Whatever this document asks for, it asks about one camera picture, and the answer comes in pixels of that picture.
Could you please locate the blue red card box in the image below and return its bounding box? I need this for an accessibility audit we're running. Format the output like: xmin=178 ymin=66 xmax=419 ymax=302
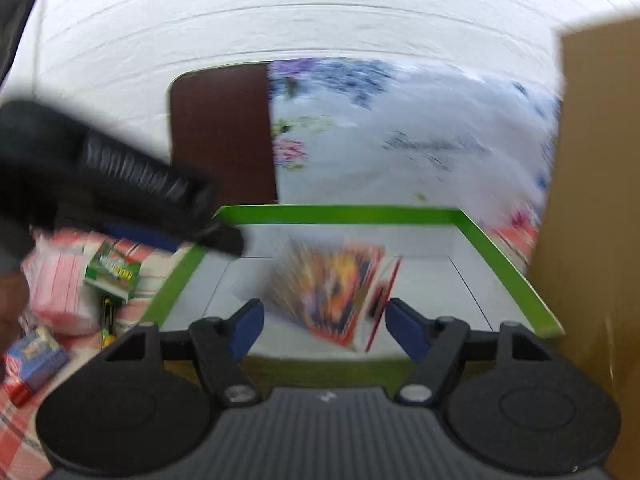
xmin=3 ymin=326 xmax=68 ymax=406

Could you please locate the red plaid bed blanket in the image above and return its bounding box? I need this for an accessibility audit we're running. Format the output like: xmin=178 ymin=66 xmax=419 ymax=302
xmin=1 ymin=231 xmax=191 ymax=479

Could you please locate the dark brown headboard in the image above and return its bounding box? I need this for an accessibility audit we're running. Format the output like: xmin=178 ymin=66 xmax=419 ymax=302
xmin=168 ymin=63 xmax=278 ymax=208

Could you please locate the green cardboard storage box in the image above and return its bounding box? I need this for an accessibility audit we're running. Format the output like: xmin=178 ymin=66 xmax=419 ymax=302
xmin=143 ymin=205 xmax=563 ymax=385

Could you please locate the colourful card pack box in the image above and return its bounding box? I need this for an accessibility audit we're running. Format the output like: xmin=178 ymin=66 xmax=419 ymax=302
xmin=264 ymin=237 xmax=402 ymax=352

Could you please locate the green card game box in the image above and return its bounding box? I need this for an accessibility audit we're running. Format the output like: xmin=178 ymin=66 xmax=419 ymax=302
xmin=84 ymin=242 xmax=141 ymax=301

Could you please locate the brown cardboard panel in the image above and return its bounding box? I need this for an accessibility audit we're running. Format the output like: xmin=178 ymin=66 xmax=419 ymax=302
xmin=529 ymin=18 xmax=639 ymax=478

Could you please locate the pink zip bag pack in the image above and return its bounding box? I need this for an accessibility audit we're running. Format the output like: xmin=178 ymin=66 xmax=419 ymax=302
xmin=23 ymin=231 xmax=105 ymax=337

